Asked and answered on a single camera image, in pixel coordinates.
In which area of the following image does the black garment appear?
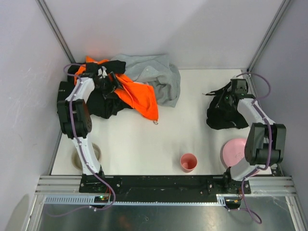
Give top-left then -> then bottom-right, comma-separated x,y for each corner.
203,82 -> 248,130
57,60 -> 131,119

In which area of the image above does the orange jacket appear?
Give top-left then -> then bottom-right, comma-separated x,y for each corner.
74,56 -> 159,121

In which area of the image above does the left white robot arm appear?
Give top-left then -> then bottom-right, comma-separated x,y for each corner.
57,63 -> 122,176

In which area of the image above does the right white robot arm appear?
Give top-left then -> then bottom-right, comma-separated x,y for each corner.
223,78 -> 286,184

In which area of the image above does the pink plate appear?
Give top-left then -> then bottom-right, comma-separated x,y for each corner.
220,138 -> 258,180

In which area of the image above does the grey sweatshirt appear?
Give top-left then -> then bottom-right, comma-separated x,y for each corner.
111,54 -> 180,107

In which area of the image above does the pink cup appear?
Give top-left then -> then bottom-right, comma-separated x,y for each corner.
180,153 -> 198,173

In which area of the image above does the beige bowl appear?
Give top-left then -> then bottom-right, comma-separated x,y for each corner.
71,143 -> 102,171

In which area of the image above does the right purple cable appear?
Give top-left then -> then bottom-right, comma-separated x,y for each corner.
237,73 -> 274,225

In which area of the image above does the right aluminium frame post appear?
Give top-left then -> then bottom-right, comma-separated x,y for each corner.
246,0 -> 294,72

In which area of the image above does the aluminium frame post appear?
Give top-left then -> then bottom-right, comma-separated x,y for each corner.
36,0 -> 75,63
246,0 -> 294,72

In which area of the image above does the right aluminium table rail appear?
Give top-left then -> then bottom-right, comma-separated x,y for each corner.
237,72 -> 287,188

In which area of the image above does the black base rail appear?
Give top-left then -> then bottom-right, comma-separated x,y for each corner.
79,175 -> 251,200

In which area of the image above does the left aluminium frame post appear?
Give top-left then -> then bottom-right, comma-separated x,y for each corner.
36,0 -> 75,63

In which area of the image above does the grey slotted cable duct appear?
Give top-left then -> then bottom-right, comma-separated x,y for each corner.
44,193 -> 241,208

